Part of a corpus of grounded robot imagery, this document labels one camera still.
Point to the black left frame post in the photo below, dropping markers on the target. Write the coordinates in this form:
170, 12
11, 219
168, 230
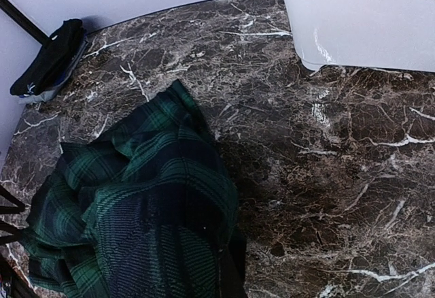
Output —
22, 21

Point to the white plastic laundry bin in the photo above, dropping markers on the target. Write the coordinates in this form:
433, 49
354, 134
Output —
386, 34

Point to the black t-shirt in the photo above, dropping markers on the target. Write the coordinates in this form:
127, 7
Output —
52, 60

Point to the dark green plaid garment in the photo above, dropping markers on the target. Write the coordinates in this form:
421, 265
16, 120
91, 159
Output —
145, 210

